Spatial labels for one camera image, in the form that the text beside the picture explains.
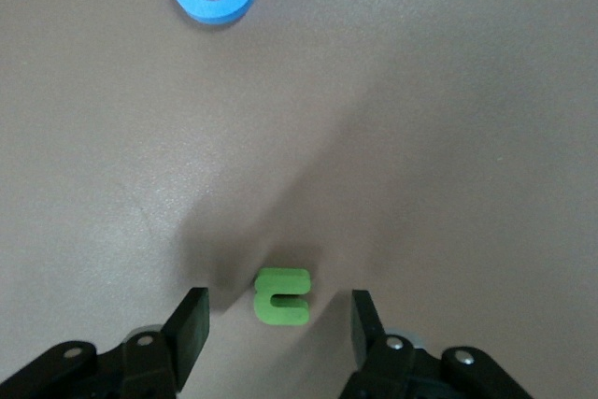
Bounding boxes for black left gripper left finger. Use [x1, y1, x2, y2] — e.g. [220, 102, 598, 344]
[121, 286, 211, 399]

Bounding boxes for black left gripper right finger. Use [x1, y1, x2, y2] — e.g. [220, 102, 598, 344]
[338, 289, 420, 399]

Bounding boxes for green foam letter U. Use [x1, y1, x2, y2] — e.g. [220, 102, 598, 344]
[252, 267, 312, 327]

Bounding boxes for brown table cover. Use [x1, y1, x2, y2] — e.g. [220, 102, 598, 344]
[0, 0, 598, 399]

